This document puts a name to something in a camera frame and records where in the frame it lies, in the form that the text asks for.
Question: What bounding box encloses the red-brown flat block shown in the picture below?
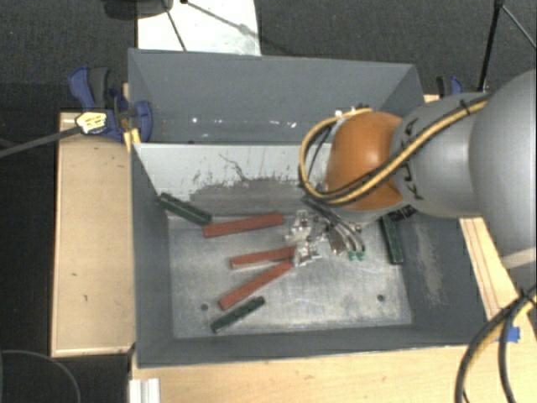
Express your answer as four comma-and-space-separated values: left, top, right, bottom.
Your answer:
217, 259, 295, 311
229, 245, 299, 270
202, 212, 287, 239

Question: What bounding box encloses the pale wood board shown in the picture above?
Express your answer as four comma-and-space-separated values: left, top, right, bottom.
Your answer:
50, 111, 138, 359

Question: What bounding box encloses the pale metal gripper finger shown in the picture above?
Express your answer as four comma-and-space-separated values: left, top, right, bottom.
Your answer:
284, 209, 323, 244
293, 243, 325, 269

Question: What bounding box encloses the dark green flat block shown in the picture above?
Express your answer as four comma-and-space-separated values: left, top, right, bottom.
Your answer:
209, 296, 267, 334
380, 215, 405, 266
156, 191, 213, 227

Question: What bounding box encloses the grey metal bin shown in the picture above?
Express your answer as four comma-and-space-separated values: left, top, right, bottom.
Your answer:
127, 47, 490, 369

